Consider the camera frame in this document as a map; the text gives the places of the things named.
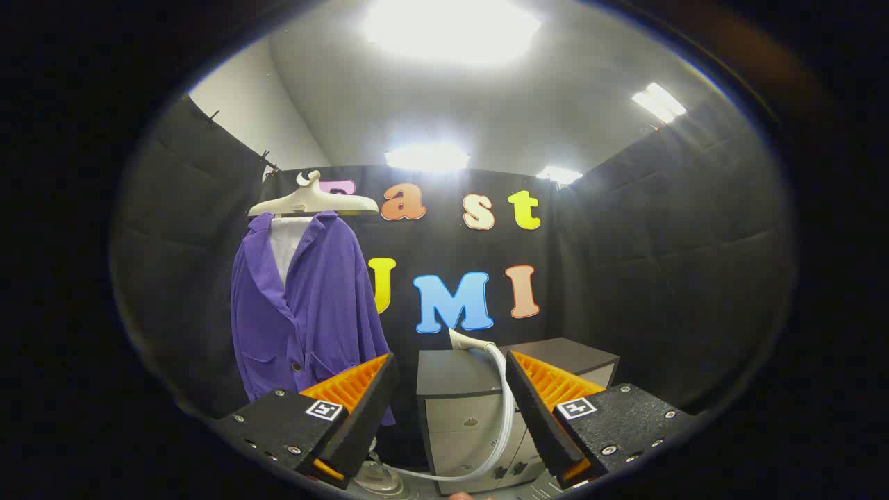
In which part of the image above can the large ceiling light panel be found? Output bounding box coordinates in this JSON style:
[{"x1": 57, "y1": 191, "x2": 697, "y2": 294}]
[{"x1": 363, "y1": 0, "x2": 542, "y2": 67}]

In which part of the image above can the white hanging board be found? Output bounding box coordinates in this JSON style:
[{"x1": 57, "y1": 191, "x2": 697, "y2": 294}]
[{"x1": 269, "y1": 217, "x2": 313, "y2": 285}]

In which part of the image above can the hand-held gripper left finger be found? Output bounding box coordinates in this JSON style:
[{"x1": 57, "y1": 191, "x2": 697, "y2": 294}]
[{"x1": 212, "y1": 352, "x2": 401, "y2": 490}]

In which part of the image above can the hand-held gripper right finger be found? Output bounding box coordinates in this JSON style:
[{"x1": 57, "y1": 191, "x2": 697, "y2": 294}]
[{"x1": 505, "y1": 349, "x2": 699, "y2": 490}]

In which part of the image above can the grey cabinet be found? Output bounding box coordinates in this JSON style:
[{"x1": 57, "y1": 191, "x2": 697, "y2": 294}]
[{"x1": 417, "y1": 337, "x2": 620, "y2": 495}]

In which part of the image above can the purple jacket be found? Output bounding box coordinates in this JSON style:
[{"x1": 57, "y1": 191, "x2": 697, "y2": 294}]
[{"x1": 231, "y1": 210, "x2": 397, "y2": 426}]

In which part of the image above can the white clothes hanger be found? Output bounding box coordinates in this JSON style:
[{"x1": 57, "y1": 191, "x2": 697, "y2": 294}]
[{"x1": 248, "y1": 170, "x2": 380, "y2": 217}]

